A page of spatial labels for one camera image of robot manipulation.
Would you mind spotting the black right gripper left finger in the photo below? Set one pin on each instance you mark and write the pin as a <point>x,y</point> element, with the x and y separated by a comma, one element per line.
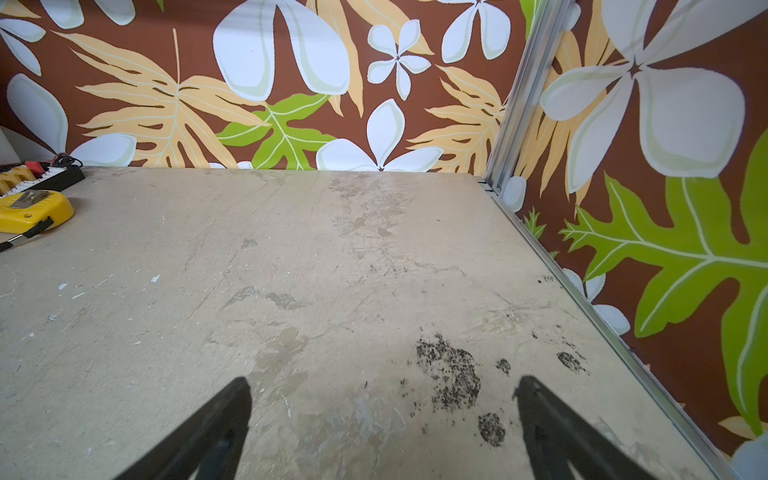
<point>208,445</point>

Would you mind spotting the aluminium corner frame post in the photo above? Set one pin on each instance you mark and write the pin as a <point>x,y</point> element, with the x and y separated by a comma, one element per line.
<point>549,23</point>

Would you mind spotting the black charging board yellow connectors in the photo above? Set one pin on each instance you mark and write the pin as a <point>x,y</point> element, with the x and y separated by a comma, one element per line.
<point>37,176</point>

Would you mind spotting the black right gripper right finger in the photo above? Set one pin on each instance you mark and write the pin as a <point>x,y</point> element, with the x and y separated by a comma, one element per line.
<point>562,445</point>

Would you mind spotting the yellow tape measure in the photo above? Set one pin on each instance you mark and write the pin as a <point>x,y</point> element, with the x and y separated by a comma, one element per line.
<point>22,211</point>

